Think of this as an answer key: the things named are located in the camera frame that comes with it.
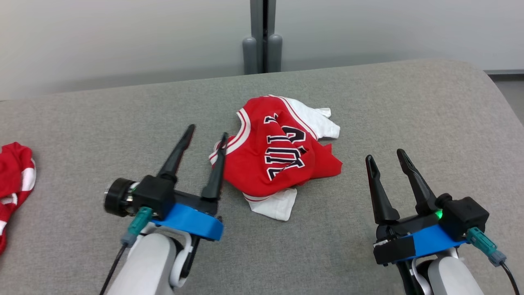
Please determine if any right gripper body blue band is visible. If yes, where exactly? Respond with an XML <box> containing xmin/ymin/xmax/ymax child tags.
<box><xmin>373</xmin><ymin>213</ymin><xmax>467</xmax><ymax>266</ymax></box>

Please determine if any red white basketball jersey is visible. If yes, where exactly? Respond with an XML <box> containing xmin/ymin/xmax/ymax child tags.
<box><xmin>209</xmin><ymin>95</ymin><xmax>343</xmax><ymax>222</ymax></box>

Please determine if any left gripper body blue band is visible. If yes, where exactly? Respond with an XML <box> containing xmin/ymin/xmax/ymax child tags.
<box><xmin>104</xmin><ymin>177</ymin><xmax>224</xmax><ymax>241</ymax></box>

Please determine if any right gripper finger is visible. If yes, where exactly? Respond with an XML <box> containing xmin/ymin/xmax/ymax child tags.
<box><xmin>366</xmin><ymin>154</ymin><xmax>401</xmax><ymax>225</ymax></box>
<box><xmin>396</xmin><ymin>148</ymin><xmax>439</xmax><ymax>216</ymax></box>

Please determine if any left cable teal connector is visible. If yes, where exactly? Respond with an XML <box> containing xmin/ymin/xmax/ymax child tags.
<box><xmin>99</xmin><ymin>207</ymin><xmax>153</xmax><ymax>295</ymax></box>

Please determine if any red shorts white stripe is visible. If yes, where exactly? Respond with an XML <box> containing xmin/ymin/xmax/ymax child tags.
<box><xmin>0</xmin><ymin>142</ymin><xmax>37</xmax><ymax>255</ymax></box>

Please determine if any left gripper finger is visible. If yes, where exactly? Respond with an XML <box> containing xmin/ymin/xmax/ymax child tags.
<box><xmin>157</xmin><ymin>124</ymin><xmax>196</xmax><ymax>184</ymax></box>
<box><xmin>200</xmin><ymin>132</ymin><xmax>229</xmax><ymax>201</ymax></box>

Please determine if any cable teal connector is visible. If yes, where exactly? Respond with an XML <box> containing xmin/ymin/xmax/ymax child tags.
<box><xmin>467</xmin><ymin>227</ymin><xmax>521</xmax><ymax>295</ymax></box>
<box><xmin>99</xmin><ymin>207</ymin><xmax>153</xmax><ymax>295</ymax></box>

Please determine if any grey vertical partition frame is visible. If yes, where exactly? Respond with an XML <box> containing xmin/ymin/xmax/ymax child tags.
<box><xmin>250</xmin><ymin>0</ymin><xmax>277</xmax><ymax>73</ymax></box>

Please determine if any grey cylindrical post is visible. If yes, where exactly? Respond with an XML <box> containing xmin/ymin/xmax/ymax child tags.
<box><xmin>242</xmin><ymin>36</ymin><xmax>258</xmax><ymax>75</ymax></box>
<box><xmin>267</xmin><ymin>34</ymin><xmax>283</xmax><ymax>73</ymax></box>

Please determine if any right cable teal connector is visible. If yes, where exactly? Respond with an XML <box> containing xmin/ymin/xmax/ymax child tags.
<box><xmin>467</xmin><ymin>227</ymin><xmax>521</xmax><ymax>295</ymax></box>

